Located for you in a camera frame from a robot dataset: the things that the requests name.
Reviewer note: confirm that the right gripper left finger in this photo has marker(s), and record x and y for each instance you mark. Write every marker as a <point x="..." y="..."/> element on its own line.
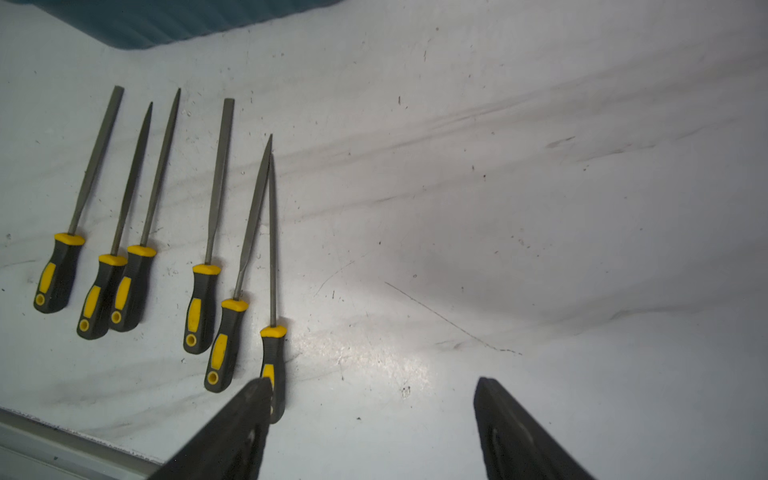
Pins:
<point x="231" y="444"/>

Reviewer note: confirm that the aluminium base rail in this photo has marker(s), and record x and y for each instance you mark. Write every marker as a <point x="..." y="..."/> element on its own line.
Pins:
<point x="31" y="449"/>

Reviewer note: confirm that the teal storage box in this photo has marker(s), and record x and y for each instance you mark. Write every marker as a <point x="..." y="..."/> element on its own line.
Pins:
<point x="144" y="24"/>

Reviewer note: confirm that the file tool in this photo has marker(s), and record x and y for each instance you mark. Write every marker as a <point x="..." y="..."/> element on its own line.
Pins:
<point x="92" y="321"/>
<point x="274" y="335"/>
<point x="222" y="359"/>
<point x="57" y="278"/>
<point x="131" y="295"/>
<point x="200" y="317"/>

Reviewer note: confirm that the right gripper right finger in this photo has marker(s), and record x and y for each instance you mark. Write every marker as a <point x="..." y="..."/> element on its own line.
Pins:
<point x="513" y="443"/>

